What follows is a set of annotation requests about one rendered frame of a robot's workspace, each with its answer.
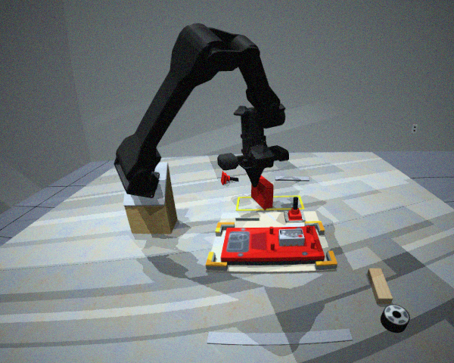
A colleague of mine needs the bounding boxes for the black toy wheel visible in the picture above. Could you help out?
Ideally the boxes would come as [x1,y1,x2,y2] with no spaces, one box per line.
[381,304,410,333]

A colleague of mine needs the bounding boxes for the light grey flat strip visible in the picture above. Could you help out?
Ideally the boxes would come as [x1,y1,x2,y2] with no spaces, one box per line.
[207,328,353,346]

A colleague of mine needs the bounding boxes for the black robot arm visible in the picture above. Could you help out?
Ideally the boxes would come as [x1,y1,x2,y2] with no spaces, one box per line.
[114,23,285,198]

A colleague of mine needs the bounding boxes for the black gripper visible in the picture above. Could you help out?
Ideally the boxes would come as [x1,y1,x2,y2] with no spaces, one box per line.
[217,131,289,188]

